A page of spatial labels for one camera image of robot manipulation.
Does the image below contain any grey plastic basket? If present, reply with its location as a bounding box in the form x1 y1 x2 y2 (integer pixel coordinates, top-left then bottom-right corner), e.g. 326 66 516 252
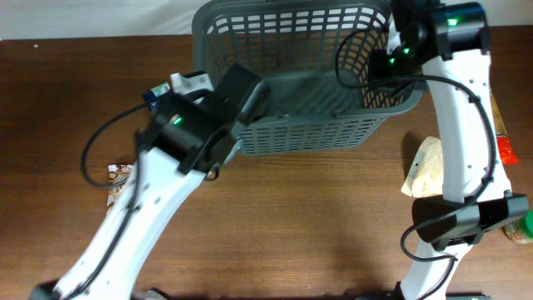
192 0 424 156

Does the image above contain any beige paper bag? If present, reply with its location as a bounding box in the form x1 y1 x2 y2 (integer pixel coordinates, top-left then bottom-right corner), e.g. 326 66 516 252
401 137 444 198

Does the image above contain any red spaghetti packet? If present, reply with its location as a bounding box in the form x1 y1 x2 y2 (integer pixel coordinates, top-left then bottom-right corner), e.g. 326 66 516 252
491 94 520 165

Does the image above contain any green lidded jar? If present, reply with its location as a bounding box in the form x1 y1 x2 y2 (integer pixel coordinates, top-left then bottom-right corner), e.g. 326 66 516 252
504 211 533 244

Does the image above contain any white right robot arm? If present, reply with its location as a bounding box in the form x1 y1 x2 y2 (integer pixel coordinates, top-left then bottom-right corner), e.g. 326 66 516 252
371 1 529 299

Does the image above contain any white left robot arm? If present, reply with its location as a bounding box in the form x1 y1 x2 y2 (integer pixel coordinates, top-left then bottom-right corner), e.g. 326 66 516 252
30 63 270 299

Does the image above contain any colourful tissue multipack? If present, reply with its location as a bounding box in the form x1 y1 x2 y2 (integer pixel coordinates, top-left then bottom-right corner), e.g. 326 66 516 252
142 82 171 112

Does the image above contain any brown white snack wrapper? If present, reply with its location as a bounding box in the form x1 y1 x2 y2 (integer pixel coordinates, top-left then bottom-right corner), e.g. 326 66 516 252
107 164 133 209

